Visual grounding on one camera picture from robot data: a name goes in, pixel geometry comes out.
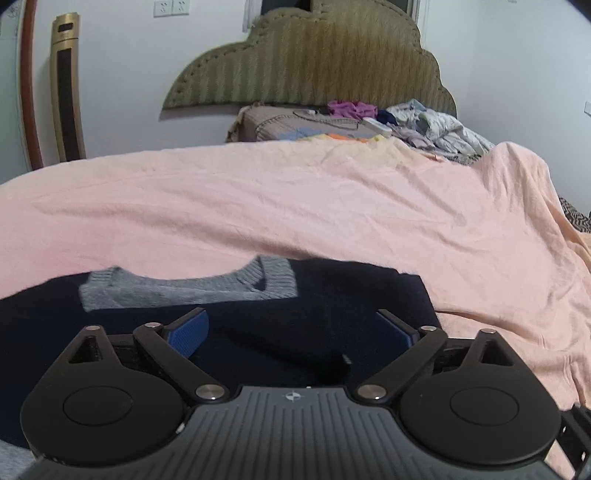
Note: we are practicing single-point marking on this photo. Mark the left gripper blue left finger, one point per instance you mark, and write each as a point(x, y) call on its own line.
point(179, 339)

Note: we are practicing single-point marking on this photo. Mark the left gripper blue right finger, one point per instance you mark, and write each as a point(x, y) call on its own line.
point(394, 336)

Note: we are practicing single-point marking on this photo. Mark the navy and grey knit sweater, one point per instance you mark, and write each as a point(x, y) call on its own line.
point(275, 321)

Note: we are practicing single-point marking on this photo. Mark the pile of light clothes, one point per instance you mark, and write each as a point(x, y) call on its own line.
point(437, 133)

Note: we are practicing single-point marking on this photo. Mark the pink bed blanket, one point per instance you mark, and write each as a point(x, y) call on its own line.
point(490, 240)

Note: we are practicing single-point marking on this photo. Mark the black patterned fabric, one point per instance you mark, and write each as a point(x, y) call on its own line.
point(579, 221)

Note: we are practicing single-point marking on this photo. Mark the white remote control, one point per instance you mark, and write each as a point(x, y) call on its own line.
point(378, 127)

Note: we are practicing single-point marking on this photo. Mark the colourful striped cloth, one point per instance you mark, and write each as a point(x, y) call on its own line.
point(310, 134)

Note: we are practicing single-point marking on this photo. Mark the brown patterned pillow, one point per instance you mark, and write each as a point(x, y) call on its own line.
point(258, 123)

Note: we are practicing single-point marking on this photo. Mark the purple garment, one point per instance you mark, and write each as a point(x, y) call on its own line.
point(352, 110)

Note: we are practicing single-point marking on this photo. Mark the olive upholstered headboard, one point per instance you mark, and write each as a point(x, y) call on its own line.
point(367, 51)

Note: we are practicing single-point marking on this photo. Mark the gold tower fan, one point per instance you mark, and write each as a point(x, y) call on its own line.
point(64, 84)

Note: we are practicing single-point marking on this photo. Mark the brown wooden door frame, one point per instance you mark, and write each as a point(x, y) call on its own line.
point(32, 145)

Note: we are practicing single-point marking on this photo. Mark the white wall socket pair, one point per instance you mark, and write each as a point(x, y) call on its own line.
point(166, 8)

